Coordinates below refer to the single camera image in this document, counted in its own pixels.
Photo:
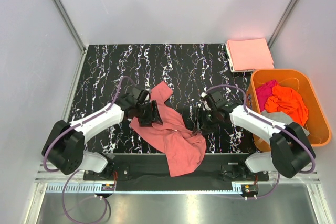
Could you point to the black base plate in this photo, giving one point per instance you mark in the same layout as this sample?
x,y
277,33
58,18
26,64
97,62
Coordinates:
x,y
129,167

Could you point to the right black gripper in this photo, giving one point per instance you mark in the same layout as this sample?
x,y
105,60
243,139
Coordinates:
x,y
203,121

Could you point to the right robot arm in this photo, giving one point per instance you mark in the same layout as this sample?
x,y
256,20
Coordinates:
x,y
290,150

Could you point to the salmon red t shirt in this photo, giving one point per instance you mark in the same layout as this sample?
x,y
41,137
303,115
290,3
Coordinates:
x,y
184,152

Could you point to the orange plastic basket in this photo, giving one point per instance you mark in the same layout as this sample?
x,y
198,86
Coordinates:
x,y
317,124

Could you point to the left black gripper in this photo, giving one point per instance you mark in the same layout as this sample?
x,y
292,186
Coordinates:
x,y
149,114

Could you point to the magenta t shirt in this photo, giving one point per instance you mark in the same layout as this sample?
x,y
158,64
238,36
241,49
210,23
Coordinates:
x,y
264,92

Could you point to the grey t shirt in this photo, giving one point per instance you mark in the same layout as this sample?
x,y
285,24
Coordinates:
x,y
281,117

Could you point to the folded light pink t shirt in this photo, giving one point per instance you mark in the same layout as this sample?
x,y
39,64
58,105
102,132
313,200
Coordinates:
x,y
250,54

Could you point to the orange t shirt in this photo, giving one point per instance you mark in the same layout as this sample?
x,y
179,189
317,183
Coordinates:
x,y
289,101

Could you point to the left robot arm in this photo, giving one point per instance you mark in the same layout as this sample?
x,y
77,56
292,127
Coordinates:
x,y
65,146

